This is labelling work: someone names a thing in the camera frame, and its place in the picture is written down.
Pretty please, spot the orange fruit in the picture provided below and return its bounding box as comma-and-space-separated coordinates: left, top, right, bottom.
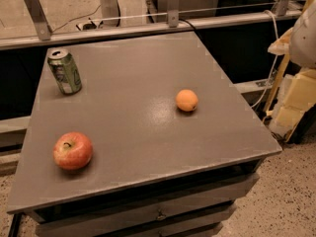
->
176, 89, 198, 112

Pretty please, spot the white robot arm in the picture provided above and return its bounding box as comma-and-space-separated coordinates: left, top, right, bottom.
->
268, 0, 316, 69

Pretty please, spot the red apple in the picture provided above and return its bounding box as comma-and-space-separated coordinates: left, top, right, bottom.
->
52, 132, 93, 170

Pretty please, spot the grey drawer cabinet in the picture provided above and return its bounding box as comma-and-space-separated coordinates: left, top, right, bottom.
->
7, 32, 280, 237

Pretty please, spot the green soda can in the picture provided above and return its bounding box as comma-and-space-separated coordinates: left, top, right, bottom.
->
47, 47, 82, 95

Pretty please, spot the metal railing bar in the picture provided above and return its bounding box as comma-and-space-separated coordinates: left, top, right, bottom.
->
0, 9, 303, 50

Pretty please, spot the black cable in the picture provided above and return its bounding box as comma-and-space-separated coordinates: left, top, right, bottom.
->
179, 18, 203, 40

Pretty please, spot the white pedestal base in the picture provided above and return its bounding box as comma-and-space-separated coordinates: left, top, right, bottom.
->
100, 0, 120, 27

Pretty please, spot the middle metal railing bracket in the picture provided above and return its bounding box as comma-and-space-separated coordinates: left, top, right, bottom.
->
167, 0, 180, 28

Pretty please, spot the metal railing bracket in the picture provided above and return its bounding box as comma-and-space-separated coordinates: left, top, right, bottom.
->
272, 0, 290, 16
167, 0, 180, 28
24, 0, 52, 40

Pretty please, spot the white cable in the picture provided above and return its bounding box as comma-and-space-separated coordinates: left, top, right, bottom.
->
250, 9, 280, 110

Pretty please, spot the right metal railing bracket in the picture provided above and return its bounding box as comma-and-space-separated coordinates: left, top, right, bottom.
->
272, 0, 290, 16

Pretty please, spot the left metal railing bracket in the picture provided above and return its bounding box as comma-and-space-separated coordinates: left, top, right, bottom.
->
24, 0, 52, 40

